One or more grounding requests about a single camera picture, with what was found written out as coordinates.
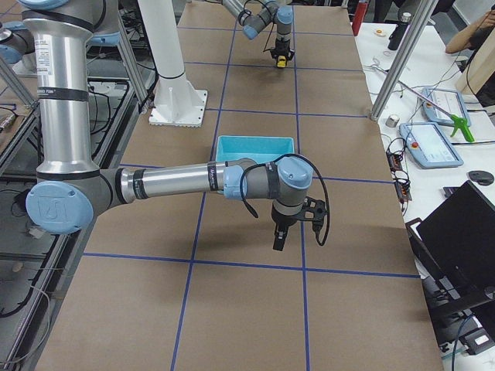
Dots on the light blue plastic bin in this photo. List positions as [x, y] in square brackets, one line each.
[260, 149]

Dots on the black bottle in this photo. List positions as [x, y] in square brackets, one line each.
[397, 35]

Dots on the red bottle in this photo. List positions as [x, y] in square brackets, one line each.
[358, 16]

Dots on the white pedestal column base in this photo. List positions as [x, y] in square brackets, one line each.
[176, 101]

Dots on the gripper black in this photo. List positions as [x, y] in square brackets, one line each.
[282, 50]
[281, 221]

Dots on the small silver cylinder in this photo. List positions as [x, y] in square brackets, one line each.
[392, 121]

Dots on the green plastic tool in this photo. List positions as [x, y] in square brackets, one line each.
[460, 124]

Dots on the yellow beetle toy car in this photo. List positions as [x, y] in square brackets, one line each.
[281, 62]

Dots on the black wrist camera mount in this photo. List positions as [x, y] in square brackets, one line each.
[313, 210]

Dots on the person's forearm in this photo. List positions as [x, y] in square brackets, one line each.
[461, 41]

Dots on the aluminium frame post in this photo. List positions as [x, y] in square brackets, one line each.
[419, 21]

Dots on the teach pendant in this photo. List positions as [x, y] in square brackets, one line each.
[429, 146]
[449, 100]

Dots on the near teach pendant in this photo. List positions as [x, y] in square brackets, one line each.
[429, 146]

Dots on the white tape roll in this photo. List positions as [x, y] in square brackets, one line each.
[380, 32]

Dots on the black computer mouse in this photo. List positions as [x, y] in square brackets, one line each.
[481, 177]

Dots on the black laptop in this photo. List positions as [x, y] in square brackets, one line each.
[459, 235]

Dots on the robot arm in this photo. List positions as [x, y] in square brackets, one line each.
[72, 190]
[271, 13]

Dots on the far teach pendant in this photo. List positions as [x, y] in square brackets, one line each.
[449, 100]

